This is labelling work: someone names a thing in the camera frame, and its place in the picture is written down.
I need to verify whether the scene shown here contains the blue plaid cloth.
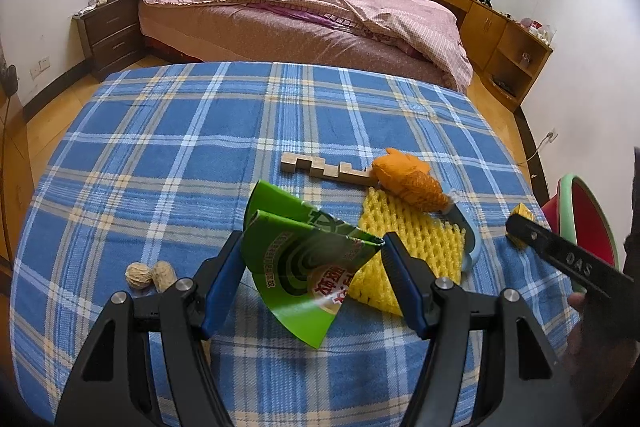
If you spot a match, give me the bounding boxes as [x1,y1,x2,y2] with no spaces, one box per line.
[10,62,583,427]

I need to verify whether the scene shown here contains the green cardboard box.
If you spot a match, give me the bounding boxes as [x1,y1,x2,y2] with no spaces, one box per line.
[242,179,386,350]

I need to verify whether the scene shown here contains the notched wooden block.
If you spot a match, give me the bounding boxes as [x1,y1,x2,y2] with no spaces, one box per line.
[280,153,381,186]

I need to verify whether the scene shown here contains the person's right hand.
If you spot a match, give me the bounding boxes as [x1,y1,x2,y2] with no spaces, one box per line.
[565,291,606,380]

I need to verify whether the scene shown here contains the red bin with green rim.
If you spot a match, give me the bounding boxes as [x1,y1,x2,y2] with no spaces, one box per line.
[542,174,621,270]

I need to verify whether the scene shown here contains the dark wooden nightstand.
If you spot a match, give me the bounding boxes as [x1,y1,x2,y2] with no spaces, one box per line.
[72,0,146,82]

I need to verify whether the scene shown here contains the small yellow box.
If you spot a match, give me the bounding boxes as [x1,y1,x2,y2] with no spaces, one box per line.
[506,203,538,250]

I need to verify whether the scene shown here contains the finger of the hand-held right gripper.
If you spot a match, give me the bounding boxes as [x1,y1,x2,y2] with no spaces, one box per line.
[505,214,636,303]

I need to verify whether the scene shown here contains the peanut in shell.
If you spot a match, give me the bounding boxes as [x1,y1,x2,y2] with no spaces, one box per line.
[151,261,179,294]

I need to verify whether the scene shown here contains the bottles on cabinet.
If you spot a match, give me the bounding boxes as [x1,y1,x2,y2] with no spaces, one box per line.
[520,17,553,42]

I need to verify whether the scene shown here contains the long wooden cabinet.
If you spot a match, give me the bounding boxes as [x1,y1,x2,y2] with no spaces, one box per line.
[300,0,555,112]

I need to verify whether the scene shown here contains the walnut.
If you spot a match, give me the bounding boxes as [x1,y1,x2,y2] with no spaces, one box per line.
[125,262,152,294]

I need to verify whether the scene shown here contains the orange mesh bag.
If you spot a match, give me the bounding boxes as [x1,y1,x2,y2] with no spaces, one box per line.
[371,148,446,211]

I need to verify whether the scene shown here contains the black charger with cable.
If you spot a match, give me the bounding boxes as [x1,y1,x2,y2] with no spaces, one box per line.
[0,64,18,98]

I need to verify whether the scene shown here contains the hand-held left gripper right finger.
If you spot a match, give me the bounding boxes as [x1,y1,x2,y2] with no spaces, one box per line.
[382,232,583,427]

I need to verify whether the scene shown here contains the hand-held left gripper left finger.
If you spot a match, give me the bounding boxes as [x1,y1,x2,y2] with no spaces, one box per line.
[55,231,246,427]

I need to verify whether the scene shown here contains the yellow foam fruit net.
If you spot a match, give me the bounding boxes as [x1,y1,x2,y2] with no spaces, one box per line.
[346,187,468,315]

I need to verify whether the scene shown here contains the wall socket with plug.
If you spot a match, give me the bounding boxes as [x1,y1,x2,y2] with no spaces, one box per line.
[530,130,558,162]

